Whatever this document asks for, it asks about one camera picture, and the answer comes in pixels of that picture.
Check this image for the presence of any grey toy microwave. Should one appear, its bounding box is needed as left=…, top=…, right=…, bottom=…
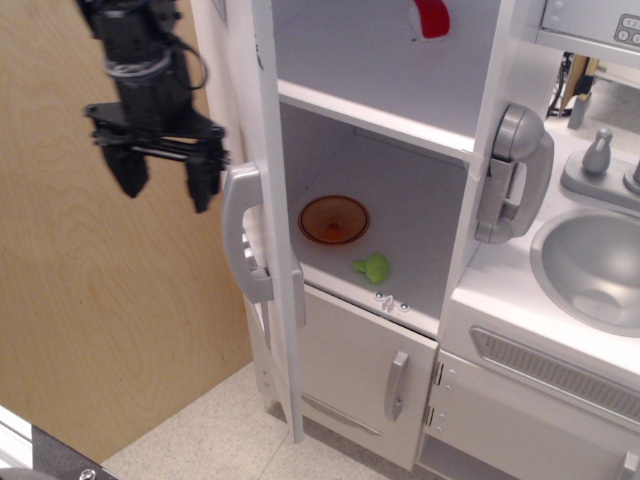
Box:
left=537, top=0, right=639, bottom=54

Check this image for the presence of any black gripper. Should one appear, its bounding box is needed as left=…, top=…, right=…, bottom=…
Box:
left=84, top=64, right=227, bottom=213

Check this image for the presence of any orange plastic bowl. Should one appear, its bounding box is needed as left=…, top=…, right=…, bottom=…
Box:
left=298, top=195, right=370, bottom=245

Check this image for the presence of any red toy item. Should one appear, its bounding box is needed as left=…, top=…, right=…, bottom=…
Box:
left=408, top=0, right=451, bottom=41

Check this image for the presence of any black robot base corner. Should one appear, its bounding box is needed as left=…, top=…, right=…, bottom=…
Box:
left=1, top=424, right=117, bottom=480

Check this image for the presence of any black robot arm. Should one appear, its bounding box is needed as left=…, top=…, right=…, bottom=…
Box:
left=78, top=1, right=227, bottom=213

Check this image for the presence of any white toy kitchen cabinet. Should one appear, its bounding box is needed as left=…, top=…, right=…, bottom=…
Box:
left=239, top=0, right=640, bottom=480

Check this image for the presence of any white fridge door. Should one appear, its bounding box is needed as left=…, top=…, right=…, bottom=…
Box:
left=189, top=0, right=307, bottom=445

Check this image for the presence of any grey toy faucet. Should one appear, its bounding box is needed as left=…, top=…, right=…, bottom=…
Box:
left=561, top=128, right=639, bottom=211

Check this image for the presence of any white magnetic door catch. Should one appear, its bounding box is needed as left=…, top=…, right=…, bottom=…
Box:
left=373, top=292, right=411, bottom=313

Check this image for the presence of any grey vent panel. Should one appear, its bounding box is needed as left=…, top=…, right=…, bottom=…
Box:
left=469, top=326, right=639, bottom=424

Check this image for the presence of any grey fridge door handle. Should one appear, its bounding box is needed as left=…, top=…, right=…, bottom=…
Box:
left=221, top=162, right=274, bottom=304

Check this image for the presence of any grey toy sink basin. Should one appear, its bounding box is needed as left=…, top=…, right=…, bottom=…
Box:
left=530, top=209, right=639, bottom=338

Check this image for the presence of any grey freezer door handle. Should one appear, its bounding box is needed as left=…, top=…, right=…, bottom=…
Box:
left=384, top=350, right=409, bottom=422

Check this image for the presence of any white oven door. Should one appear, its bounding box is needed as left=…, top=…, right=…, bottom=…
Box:
left=426, top=351, right=639, bottom=479

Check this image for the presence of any grey toy telephone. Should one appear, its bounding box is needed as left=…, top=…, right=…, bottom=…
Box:
left=475, top=104, right=554, bottom=244

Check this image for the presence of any white lower freezer door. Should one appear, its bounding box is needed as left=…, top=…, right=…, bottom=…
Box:
left=254, top=284, right=440, bottom=471

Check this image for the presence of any green toy broccoli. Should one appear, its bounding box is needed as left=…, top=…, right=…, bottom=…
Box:
left=352, top=252, right=390, bottom=285

